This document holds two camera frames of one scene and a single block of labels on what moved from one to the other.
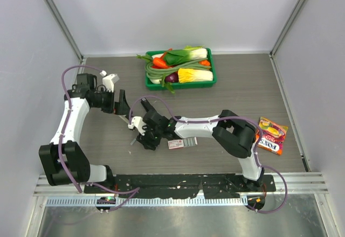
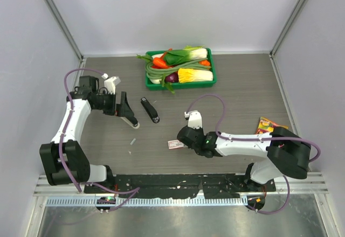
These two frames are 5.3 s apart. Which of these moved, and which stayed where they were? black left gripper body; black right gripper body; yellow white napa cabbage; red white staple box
Moved: black right gripper body
Stayed: yellow white napa cabbage; black left gripper body; red white staple box
